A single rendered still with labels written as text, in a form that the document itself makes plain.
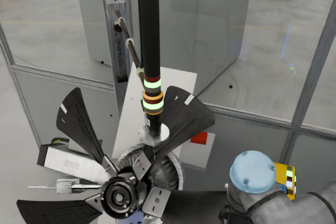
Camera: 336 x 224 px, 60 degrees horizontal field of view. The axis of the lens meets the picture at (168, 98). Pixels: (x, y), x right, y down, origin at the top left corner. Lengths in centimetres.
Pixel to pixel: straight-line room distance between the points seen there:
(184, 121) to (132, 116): 35
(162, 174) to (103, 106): 91
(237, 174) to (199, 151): 95
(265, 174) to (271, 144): 108
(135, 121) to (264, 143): 75
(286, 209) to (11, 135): 282
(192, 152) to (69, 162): 61
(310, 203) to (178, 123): 42
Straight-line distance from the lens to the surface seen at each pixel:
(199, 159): 144
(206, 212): 88
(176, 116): 86
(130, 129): 114
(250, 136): 158
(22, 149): 295
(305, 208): 56
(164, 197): 91
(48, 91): 200
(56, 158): 116
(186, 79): 109
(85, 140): 96
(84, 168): 110
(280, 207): 54
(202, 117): 81
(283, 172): 119
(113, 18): 115
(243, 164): 53
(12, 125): 324
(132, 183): 85
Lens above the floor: 194
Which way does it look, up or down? 37 degrees down
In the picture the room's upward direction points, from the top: straight up
